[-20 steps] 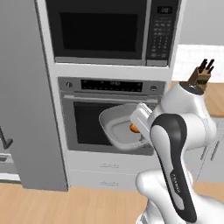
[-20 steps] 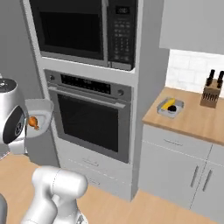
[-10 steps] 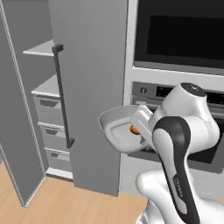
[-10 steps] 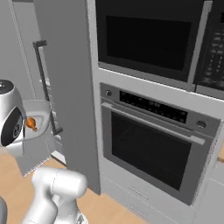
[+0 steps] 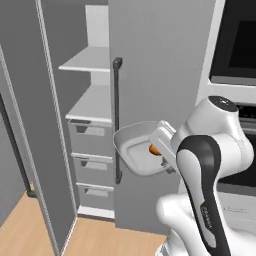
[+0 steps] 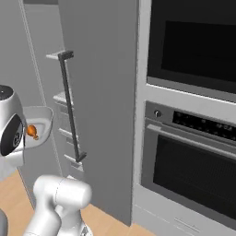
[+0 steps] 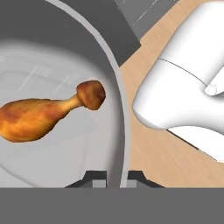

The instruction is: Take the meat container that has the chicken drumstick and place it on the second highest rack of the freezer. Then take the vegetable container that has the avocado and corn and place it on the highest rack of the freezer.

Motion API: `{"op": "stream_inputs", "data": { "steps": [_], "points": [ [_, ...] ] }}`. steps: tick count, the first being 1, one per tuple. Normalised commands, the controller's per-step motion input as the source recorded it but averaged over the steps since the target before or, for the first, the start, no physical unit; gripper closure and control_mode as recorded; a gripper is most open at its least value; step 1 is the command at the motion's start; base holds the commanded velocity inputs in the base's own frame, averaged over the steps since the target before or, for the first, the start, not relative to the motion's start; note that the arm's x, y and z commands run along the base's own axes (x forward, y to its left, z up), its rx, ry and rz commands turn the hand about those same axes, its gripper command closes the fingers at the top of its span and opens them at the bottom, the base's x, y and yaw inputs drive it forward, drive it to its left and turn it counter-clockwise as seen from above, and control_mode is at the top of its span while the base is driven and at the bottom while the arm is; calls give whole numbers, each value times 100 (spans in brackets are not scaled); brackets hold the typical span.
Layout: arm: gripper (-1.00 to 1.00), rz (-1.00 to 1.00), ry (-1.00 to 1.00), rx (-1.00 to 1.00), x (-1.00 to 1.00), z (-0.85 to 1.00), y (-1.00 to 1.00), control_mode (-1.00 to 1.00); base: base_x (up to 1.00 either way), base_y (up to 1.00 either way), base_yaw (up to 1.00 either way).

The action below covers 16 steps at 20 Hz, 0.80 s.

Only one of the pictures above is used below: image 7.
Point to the round grey meat container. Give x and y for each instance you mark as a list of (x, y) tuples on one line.
[(73, 151)]

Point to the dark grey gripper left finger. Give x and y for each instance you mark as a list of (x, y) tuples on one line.
[(94, 178)]

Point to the brown chicken drumstick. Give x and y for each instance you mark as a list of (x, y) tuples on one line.
[(35, 116)]

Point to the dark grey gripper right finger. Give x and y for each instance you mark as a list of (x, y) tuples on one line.
[(136, 178)]

